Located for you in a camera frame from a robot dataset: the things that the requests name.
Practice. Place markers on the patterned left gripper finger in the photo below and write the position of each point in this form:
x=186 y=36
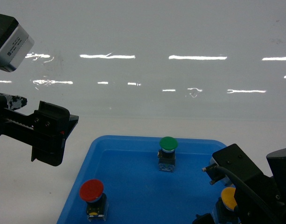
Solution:
x=13 y=102

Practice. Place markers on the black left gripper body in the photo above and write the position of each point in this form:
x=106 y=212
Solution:
x=16 y=125

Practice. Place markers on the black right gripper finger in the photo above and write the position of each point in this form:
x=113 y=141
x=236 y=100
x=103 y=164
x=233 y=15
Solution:
x=204 y=219

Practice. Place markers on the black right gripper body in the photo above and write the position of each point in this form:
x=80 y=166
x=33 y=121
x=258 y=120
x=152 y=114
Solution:
x=259 y=201

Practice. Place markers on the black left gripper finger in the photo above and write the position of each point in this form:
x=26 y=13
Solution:
x=53 y=124

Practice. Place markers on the yellow mushroom push button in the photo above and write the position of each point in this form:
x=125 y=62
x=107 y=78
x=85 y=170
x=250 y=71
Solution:
x=223 y=212

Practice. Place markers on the red mushroom push button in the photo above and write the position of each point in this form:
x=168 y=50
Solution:
x=92 y=193

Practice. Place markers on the green mushroom push button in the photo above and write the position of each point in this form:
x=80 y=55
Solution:
x=166 y=154

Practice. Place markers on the blue plastic tray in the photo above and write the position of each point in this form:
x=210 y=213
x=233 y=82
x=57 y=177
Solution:
x=137 y=191

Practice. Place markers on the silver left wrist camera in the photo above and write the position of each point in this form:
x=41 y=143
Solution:
x=15 y=43

